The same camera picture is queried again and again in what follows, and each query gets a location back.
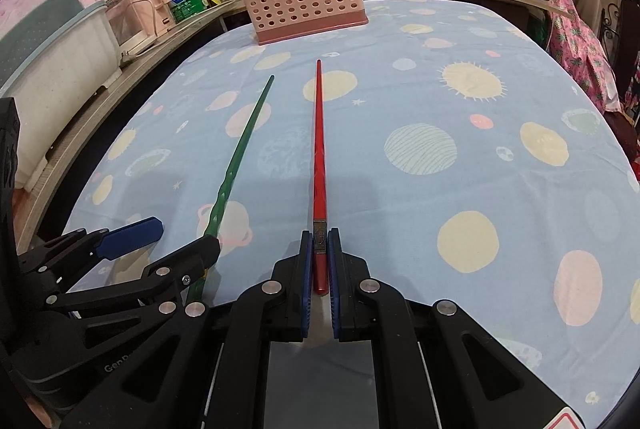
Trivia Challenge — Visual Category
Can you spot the red chopstick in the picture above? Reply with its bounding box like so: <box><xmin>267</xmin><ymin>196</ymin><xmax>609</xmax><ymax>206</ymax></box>
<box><xmin>312</xmin><ymin>59</ymin><xmax>329</xmax><ymax>296</ymax></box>

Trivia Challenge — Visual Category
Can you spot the green chopstick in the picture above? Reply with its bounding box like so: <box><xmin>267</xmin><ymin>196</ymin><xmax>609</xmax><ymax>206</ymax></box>
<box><xmin>186</xmin><ymin>74</ymin><xmax>276</xmax><ymax>305</ymax></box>

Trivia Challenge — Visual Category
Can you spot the light blue planet tablecloth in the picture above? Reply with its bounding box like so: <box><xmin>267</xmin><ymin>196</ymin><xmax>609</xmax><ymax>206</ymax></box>
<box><xmin>67</xmin><ymin>0</ymin><xmax>639</xmax><ymax>428</ymax></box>

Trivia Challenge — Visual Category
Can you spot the white dish rack bin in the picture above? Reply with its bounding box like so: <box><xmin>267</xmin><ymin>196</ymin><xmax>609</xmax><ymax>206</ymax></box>
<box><xmin>1</xmin><ymin>0</ymin><xmax>122</xmax><ymax>190</ymax></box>

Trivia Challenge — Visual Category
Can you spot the glass blender jar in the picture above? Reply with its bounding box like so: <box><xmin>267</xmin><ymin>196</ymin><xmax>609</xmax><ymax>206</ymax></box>
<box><xmin>106</xmin><ymin>0</ymin><xmax>157</xmax><ymax>56</ymax></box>

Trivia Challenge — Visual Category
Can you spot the pink pineapple apron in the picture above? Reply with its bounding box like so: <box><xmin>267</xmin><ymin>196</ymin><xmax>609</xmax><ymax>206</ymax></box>
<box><xmin>548</xmin><ymin>0</ymin><xmax>622</xmax><ymax>114</ymax></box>

